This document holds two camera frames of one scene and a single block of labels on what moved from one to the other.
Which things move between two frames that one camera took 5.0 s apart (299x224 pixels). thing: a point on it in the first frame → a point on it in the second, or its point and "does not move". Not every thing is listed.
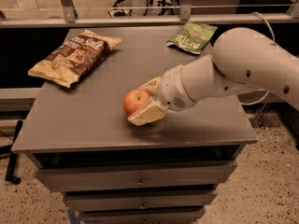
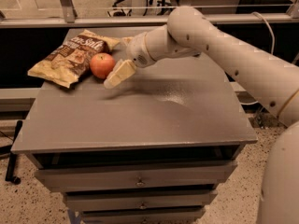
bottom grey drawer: (163, 216) does not move
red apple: (134, 98) → (102, 65)
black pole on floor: (12, 161) does not move
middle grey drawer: (126, 201) does not move
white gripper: (170, 89) → (136, 52)
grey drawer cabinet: (80, 141) does not move
